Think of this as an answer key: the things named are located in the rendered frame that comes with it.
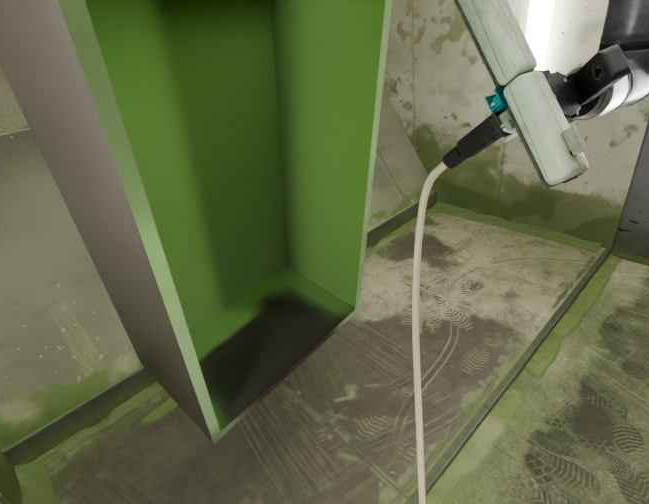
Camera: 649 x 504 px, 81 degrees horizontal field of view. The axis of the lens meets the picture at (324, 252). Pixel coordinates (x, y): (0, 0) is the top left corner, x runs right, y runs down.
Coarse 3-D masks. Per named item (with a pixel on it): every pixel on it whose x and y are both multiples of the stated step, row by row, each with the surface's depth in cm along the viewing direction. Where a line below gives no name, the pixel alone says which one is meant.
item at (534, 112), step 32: (480, 0) 52; (480, 32) 53; (512, 32) 52; (512, 64) 51; (512, 96) 52; (544, 96) 51; (480, 128) 60; (512, 128) 54; (544, 128) 50; (576, 128) 49; (448, 160) 69; (544, 160) 51; (576, 160) 50
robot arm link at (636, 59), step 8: (632, 56) 63; (640, 56) 62; (648, 56) 62; (632, 64) 63; (640, 64) 63; (648, 64) 63; (632, 72) 62; (640, 72) 63; (648, 72) 64; (632, 80) 62; (640, 80) 63; (648, 80) 64; (632, 88) 63; (640, 88) 64; (648, 88) 66; (632, 96) 64; (640, 96) 66; (648, 96) 69; (624, 104) 66; (632, 104) 69
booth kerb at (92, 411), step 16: (432, 192) 277; (416, 208) 268; (384, 224) 248; (400, 224) 260; (368, 240) 242; (144, 368) 163; (112, 384) 156; (128, 384) 160; (144, 384) 165; (96, 400) 153; (112, 400) 158; (64, 416) 146; (80, 416) 151; (96, 416) 155; (32, 432) 141; (48, 432) 144; (64, 432) 148; (16, 448) 138; (32, 448) 142; (48, 448) 146; (16, 464) 140
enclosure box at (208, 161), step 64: (0, 0) 48; (64, 0) 37; (128, 0) 71; (192, 0) 80; (256, 0) 91; (320, 0) 85; (384, 0) 76; (0, 64) 61; (64, 64) 44; (128, 64) 76; (192, 64) 86; (256, 64) 99; (320, 64) 93; (384, 64) 82; (64, 128) 55; (128, 128) 81; (192, 128) 93; (256, 128) 108; (320, 128) 103; (64, 192) 74; (128, 192) 51; (192, 192) 101; (256, 192) 119; (320, 192) 115; (128, 256) 65; (192, 256) 110; (256, 256) 132; (320, 256) 131; (128, 320) 93; (192, 320) 121; (256, 320) 126; (320, 320) 127; (192, 384) 79; (256, 384) 108
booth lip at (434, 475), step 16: (592, 272) 197; (576, 288) 188; (544, 336) 165; (528, 352) 158; (512, 368) 153; (496, 400) 142; (480, 416) 137; (464, 432) 132; (448, 448) 128; (448, 464) 125; (432, 480) 121; (416, 496) 117
